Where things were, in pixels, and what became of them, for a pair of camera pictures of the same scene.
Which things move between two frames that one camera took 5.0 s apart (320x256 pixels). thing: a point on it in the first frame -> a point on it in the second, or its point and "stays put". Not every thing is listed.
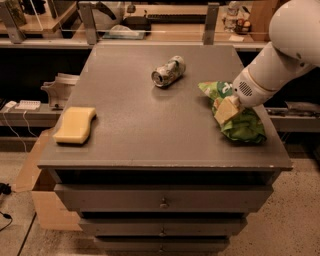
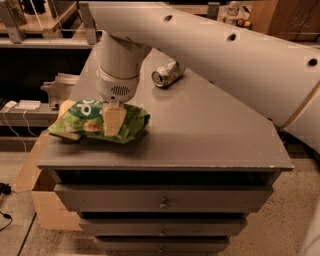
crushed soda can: x=168 y=72 stays put
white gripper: x=249 y=92 -> x=117 y=88
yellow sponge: x=75 y=125 -> x=64 y=107
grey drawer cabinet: x=159 y=173 stays put
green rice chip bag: x=247 y=125 -> x=86 y=119
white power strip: x=28 y=105 stays put
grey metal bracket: x=60 y=88 stays put
